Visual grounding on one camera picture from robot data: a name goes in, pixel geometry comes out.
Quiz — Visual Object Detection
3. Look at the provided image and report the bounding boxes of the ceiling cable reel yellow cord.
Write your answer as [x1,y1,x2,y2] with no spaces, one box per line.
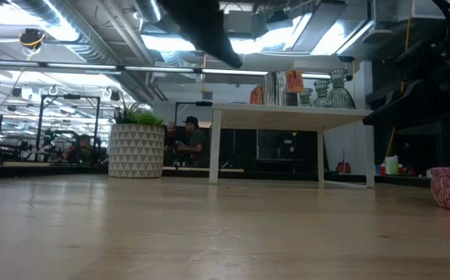
[18,27,47,51]

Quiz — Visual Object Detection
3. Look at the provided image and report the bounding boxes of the black aluminium table frame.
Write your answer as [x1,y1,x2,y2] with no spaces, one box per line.
[0,162,432,188]

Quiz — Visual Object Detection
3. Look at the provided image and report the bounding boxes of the green and white bottle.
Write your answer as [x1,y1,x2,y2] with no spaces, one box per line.
[384,154,400,176]

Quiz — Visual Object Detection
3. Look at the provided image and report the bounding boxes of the ribbed glass candlestick holder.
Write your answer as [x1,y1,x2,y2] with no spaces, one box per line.
[325,68,358,110]
[313,79,332,109]
[298,88,315,108]

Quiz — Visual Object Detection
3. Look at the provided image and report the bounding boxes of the person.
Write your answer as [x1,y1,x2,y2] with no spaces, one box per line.
[62,133,94,165]
[176,115,211,169]
[163,121,180,166]

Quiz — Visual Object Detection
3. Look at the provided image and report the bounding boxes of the succulent plant in patterned pot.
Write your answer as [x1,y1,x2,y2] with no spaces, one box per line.
[107,99,167,180]

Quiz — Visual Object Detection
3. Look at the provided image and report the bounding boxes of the silver candle tin with lid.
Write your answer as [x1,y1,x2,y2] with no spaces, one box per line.
[263,69,305,107]

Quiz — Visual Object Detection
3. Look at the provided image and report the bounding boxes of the long ceiling tube light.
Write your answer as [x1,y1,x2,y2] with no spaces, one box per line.
[0,58,353,82]

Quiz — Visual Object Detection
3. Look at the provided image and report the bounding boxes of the grey ceiling box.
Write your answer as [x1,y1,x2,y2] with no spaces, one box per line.
[224,10,254,34]

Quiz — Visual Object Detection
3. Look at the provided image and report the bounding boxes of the white perforated shelf riser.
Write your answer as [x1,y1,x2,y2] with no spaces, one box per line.
[208,102,376,190]

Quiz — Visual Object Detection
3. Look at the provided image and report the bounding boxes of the yellow hanging cable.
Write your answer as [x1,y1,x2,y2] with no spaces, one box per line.
[384,17,413,161]

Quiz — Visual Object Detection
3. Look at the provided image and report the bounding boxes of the silver ventilation duct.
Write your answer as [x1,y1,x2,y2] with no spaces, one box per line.
[133,0,164,23]

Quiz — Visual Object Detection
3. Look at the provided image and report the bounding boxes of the orange-labelled scented candle tin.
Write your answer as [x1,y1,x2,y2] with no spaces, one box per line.
[249,85,265,106]

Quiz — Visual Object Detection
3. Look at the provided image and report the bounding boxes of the small red object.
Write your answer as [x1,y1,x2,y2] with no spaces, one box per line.
[335,160,353,175]

